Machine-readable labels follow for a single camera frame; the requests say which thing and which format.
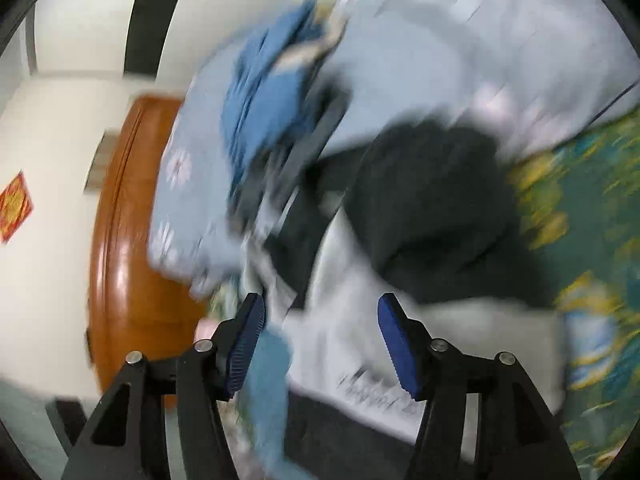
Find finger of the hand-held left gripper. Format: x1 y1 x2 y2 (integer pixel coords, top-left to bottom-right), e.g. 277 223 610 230
285 80 352 186

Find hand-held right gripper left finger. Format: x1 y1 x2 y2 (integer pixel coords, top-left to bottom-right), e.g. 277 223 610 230
61 292 266 480

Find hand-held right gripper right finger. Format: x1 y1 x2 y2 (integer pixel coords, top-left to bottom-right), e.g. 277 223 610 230
377 292 583 480

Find white and black garment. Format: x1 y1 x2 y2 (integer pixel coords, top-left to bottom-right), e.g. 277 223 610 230
240 205 566 480

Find blue printed garment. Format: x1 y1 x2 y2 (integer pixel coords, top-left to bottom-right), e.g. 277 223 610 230
220 0 351 211

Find dark grey pants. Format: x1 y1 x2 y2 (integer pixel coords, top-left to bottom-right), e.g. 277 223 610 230
270 120 556 311

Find orange wooden headboard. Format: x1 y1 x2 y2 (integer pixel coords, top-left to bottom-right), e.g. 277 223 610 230
89 95 211 406

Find blue-grey daisy print duvet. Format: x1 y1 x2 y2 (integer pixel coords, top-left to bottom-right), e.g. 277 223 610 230
147 0 640 301

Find teal floral bed sheet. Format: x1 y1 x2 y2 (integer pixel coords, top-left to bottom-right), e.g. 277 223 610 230
200 105 640 480

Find white wardrobe with black stripe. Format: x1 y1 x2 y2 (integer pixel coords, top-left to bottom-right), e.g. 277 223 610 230
22 0 221 83

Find red wall sticker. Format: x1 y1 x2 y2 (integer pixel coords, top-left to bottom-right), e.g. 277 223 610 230
0 171 35 245

